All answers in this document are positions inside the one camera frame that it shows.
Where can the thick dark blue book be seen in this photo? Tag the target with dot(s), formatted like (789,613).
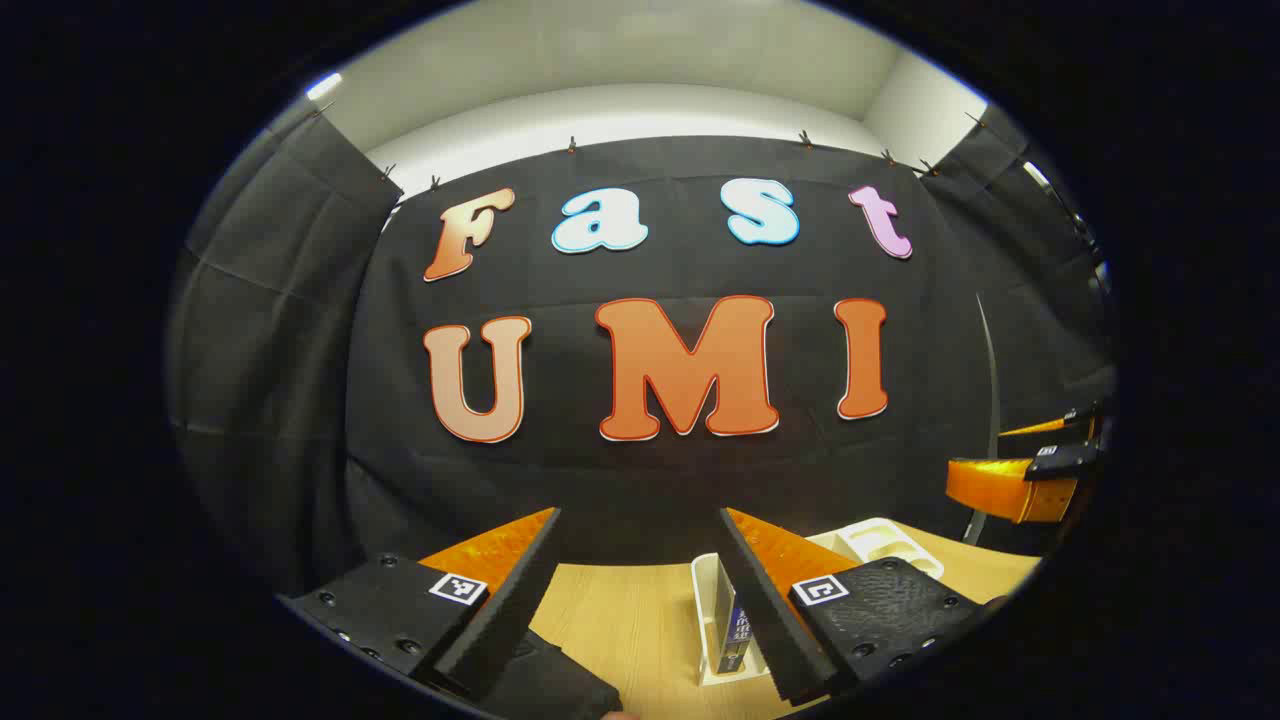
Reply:
(735,630)

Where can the black schoolbag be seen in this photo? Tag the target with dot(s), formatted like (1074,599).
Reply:
(550,680)

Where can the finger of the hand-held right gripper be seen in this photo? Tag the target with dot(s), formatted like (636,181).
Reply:
(1085,420)
(1000,490)

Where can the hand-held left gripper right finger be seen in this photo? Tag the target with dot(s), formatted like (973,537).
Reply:
(775,620)

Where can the white bookshelf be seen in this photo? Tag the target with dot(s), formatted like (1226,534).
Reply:
(870,540)

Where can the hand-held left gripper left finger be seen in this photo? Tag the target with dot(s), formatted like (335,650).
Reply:
(510,610)

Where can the ceiling light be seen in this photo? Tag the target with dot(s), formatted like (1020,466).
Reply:
(323,86)
(1036,175)

